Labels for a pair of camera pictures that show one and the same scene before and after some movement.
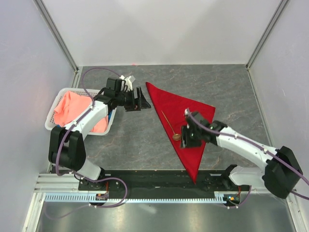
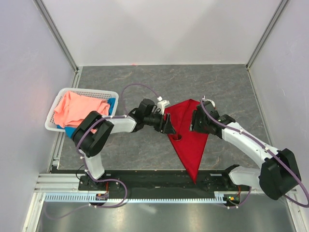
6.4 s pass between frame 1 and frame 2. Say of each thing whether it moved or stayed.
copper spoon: stayed
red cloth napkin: moved
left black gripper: moved
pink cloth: stayed
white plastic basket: stayed
